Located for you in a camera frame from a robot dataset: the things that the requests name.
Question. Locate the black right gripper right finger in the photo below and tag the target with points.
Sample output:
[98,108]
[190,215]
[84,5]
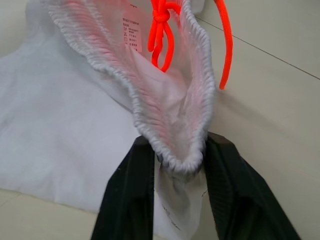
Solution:
[237,195]

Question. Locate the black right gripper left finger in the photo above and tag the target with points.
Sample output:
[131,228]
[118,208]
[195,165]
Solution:
[130,195]

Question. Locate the white shorts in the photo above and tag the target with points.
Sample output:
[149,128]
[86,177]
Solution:
[62,112]

